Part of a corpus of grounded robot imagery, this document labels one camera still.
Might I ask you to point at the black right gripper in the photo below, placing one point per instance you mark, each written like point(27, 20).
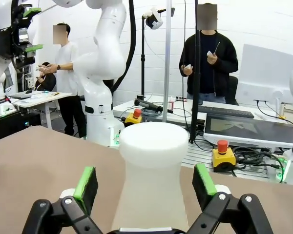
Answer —
point(7, 41)

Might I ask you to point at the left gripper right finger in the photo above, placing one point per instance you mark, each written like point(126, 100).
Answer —
point(205, 185)

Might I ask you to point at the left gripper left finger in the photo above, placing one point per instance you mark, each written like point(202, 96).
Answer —
point(85, 190)

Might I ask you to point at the translucent plastic conical flask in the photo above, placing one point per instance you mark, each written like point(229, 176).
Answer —
point(151, 195)

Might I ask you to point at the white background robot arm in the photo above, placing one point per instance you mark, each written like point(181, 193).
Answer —
point(0, 73)

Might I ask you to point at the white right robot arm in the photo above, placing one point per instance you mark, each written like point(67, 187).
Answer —
point(100, 61)

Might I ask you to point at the yellow emergency stop button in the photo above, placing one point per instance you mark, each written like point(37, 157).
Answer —
point(133, 117)
point(223, 157)

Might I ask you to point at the person in white T-shirt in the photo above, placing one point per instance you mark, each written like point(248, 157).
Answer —
point(66, 65)

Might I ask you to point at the dark haired seated person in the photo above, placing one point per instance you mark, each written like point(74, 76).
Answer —
point(47, 81)

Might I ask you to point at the grey laptop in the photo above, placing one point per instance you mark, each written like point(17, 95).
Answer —
point(19, 95)

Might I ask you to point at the white desk with laptop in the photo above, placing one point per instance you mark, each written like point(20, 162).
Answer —
point(39, 97)

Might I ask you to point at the flat lying monitor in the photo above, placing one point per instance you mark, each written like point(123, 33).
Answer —
point(246, 129)

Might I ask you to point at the black keyboard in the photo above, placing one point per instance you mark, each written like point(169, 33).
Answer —
point(224, 111)

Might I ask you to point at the small red bottle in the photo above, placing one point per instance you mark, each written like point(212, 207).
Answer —
point(171, 103)

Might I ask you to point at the black cylindrical tool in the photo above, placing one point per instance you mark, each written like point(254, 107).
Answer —
point(149, 105)

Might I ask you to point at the black tripod pole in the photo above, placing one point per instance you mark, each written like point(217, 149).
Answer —
point(196, 85)

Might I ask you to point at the person in black jacket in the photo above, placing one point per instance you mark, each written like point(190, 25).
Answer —
point(210, 61)

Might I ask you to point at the silver metal pole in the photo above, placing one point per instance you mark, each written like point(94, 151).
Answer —
point(168, 61)

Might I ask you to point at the white camera on black stand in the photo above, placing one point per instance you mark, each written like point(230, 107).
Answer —
point(153, 20)

